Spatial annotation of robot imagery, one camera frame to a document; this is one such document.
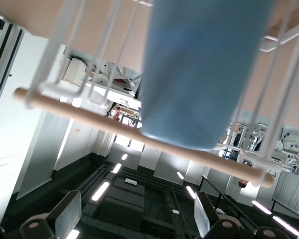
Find blue plastic cup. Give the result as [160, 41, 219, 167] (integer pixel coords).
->
[139, 0, 277, 151]

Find white cardboard box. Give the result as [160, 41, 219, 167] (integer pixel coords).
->
[62, 57, 87, 85]

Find white shelf board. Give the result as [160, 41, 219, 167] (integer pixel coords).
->
[84, 81, 142, 101]

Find white wire cup rack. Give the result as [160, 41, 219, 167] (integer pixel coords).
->
[24, 0, 299, 188]

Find brown table cover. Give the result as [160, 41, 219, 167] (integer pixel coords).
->
[0, 0, 299, 125]

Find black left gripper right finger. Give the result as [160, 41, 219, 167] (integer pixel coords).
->
[194, 192, 286, 239]

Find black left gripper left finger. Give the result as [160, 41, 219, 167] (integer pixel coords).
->
[0, 190, 83, 239]

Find wooden rack rod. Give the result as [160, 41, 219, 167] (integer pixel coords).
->
[14, 87, 277, 188]

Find white metal frame equipment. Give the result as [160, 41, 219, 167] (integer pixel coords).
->
[280, 125, 299, 176]

